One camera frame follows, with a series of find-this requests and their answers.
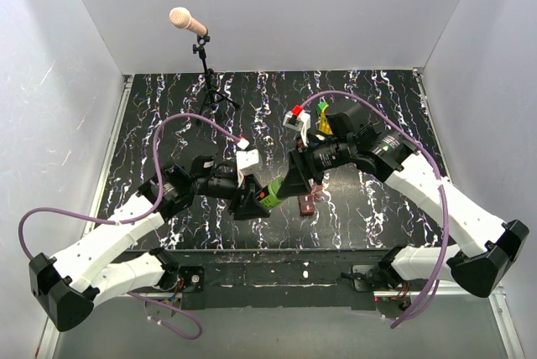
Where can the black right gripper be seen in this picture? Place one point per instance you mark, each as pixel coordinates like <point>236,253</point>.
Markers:
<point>294,184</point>

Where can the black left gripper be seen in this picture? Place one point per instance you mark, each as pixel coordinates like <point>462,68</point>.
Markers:
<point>249,205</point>

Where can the green lidded pill bottle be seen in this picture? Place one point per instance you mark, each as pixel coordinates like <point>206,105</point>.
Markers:
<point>268,195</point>

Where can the brown weekly pill organizer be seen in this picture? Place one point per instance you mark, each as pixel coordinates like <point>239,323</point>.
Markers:
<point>307,202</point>

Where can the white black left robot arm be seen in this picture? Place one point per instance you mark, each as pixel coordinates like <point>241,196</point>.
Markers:
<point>72,282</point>

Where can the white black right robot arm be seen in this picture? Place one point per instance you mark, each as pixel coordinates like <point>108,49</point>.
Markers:
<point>481,246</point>

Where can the yellow toy brick block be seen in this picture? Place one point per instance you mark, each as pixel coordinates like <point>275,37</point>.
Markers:
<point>323,125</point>

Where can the green toy brick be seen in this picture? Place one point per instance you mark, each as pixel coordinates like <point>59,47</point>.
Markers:
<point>321,106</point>

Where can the black microphone tripod stand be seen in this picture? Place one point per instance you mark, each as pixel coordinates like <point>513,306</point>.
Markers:
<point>212,97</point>

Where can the pink foam microphone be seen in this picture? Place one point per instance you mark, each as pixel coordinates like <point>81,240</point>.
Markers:
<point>181,18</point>

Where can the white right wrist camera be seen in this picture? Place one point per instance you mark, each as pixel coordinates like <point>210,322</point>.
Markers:
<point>299,120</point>

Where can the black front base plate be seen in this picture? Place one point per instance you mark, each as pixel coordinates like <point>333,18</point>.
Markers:
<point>272,278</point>

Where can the aluminium frame rail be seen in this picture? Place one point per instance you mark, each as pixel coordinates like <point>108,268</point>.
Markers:
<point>50,335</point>

